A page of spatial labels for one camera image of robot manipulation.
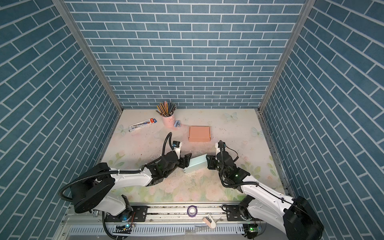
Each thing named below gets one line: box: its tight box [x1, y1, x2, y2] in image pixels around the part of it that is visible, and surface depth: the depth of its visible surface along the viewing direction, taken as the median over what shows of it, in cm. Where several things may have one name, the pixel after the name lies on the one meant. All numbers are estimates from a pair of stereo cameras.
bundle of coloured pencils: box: [155, 100, 177, 117], surface depth 106 cm
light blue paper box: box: [183, 153, 208, 174], surface depth 83 cm
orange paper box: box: [188, 125, 212, 142], surface depth 104 cm
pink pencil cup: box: [162, 113, 175, 128], surface depth 107 cm
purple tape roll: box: [187, 205, 198, 218], surface depth 76 cm
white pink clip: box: [203, 213, 216, 229], surface depth 71 cm
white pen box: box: [128, 118, 158, 132], surface depth 111 cm
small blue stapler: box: [174, 120, 181, 128], surface depth 110 cm
